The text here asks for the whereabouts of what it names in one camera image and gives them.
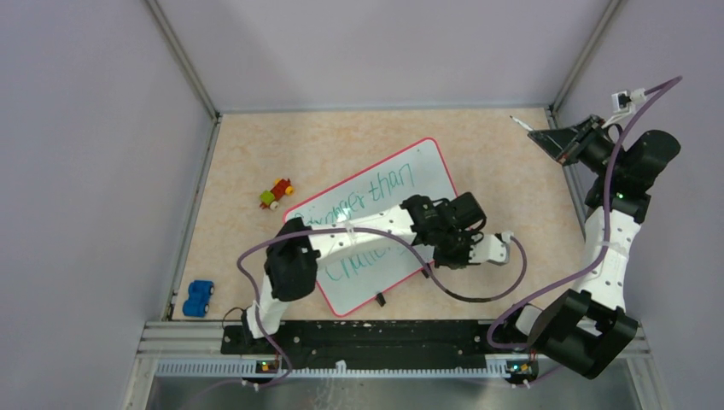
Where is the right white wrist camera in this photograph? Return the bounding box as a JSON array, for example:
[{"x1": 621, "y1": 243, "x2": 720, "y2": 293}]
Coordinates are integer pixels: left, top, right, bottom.
[{"x1": 602, "y1": 88, "x2": 647, "y2": 128}]

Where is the blue toy car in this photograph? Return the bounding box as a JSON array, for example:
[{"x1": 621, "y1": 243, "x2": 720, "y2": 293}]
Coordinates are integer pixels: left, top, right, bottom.
[{"x1": 182, "y1": 279, "x2": 215, "y2": 318}]

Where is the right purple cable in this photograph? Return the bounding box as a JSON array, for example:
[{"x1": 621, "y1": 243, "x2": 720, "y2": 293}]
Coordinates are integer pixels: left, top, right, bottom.
[{"x1": 486, "y1": 76, "x2": 683, "y2": 389}]

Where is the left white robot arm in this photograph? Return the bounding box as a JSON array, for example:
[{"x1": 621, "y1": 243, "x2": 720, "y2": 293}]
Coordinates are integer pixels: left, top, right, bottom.
[{"x1": 241, "y1": 192, "x2": 487, "y2": 353}]

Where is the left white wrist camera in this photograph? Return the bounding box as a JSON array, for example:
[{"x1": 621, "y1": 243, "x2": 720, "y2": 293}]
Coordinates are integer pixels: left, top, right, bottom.
[{"x1": 469, "y1": 231, "x2": 513, "y2": 266}]

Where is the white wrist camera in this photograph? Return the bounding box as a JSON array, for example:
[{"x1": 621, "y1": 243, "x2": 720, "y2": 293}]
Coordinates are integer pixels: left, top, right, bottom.
[
  {"x1": 602, "y1": 88, "x2": 647, "y2": 128},
  {"x1": 469, "y1": 231, "x2": 513, "y2": 266}
]

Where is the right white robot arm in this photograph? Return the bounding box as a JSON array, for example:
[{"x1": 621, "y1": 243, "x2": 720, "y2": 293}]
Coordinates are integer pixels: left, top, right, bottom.
[{"x1": 500, "y1": 115, "x2": 680, "y2": 379}]

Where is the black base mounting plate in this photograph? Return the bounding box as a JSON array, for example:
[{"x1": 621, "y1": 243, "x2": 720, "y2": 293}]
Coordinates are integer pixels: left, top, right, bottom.
[{"x1": 220, "y1": 319, "x2": 503, "y2": 371}]

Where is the red yellow toy brick car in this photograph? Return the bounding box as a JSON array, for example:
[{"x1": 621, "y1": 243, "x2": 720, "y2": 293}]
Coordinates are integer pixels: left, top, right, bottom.
[{"x1": 269, "y1": 179, "x2": 295, "y2": 210}]

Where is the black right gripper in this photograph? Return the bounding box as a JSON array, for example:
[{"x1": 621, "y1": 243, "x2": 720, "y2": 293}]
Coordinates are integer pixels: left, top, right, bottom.
[{"x1": 528, "y1": 114, "x2": 624, "y2": 178}]

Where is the pink framed whiteboard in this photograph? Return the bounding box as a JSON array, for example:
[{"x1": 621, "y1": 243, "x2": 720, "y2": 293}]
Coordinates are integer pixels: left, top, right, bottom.
[{"x1": 283, "y1": 138, "x2": 458, "y2": 317}]

